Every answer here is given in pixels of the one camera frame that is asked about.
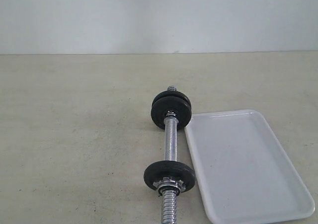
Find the chrome dumbbell bar with plates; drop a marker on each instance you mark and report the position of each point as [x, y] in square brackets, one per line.
[169, 177]

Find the black weight plate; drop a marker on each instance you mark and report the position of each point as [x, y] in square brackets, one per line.
[173, 93]

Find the white rectangular plastic tray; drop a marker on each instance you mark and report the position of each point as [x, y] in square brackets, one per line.
[243, 173]

